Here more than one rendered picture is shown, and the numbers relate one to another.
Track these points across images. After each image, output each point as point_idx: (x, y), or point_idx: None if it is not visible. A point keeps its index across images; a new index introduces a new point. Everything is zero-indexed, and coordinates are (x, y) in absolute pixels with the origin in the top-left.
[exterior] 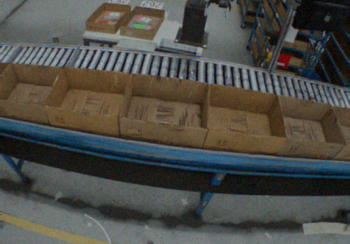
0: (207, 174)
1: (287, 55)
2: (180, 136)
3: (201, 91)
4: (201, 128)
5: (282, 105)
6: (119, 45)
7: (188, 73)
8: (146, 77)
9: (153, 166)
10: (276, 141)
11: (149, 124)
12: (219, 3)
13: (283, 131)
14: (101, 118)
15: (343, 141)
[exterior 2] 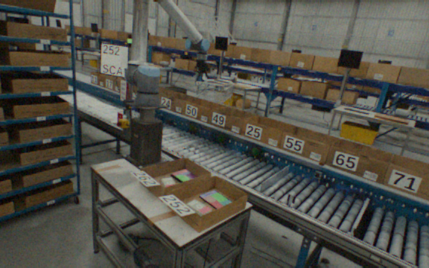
0: (216, 141)
1: (119, 113)
2: (234, 115)
3: (212, 115)
4: (229, 106)
5: (179, 106)
6: (219, 176)
7: (185, 149)
8: (236, 118)
9: (237, 149)
10: (203, 102)
11: (246, 113)
12: (208, 68)
13: (197, 100)
14: (265, 119)
15: (176, 92)
